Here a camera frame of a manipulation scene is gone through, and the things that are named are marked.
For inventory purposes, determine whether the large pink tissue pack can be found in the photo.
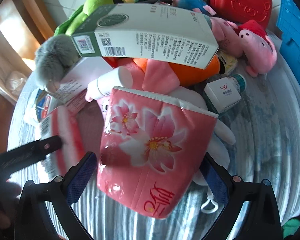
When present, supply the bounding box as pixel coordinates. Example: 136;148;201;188
40;106;85;180

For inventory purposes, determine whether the pink flower tissue pack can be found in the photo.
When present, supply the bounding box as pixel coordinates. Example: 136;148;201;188
97;86;217;219

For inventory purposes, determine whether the white changle medicine box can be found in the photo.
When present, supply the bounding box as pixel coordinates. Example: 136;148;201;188
203;77;242;114

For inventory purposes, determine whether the grey fluffy plush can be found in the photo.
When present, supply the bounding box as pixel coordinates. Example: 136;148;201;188
33;34;80;93

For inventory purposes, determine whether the red dress pig plush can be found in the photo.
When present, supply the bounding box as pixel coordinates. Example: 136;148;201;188
237;20;277;77

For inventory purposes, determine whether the white green carton box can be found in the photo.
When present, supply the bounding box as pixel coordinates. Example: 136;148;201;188
72;3;219;69

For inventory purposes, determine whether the white plush toy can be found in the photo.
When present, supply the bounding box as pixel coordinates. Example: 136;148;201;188
168;86;236;214

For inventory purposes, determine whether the white plastic pouch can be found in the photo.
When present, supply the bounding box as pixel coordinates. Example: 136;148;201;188
24;88;52;125

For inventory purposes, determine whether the clear plastic bag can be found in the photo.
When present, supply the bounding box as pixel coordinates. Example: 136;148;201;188
6;71;27;98

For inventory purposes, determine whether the green capped bottle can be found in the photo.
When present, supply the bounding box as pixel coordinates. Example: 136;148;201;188
227;74;247;93

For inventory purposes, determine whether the teal dress pig plush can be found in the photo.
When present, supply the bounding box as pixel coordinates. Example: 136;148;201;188
204;15;243;58

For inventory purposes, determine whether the blue plastic storage crate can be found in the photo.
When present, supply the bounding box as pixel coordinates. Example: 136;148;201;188
276;0;300;85

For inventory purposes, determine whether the red bear suitcase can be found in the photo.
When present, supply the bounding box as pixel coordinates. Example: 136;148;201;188
210;0;273;28

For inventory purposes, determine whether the green frog plush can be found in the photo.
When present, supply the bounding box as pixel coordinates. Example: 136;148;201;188
54;0;127;36

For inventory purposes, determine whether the blue dress pig plush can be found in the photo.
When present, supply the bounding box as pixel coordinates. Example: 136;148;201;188
172;0;216;16

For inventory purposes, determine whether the orange green duck plush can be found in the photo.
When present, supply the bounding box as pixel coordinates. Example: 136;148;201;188
125;0;139;3

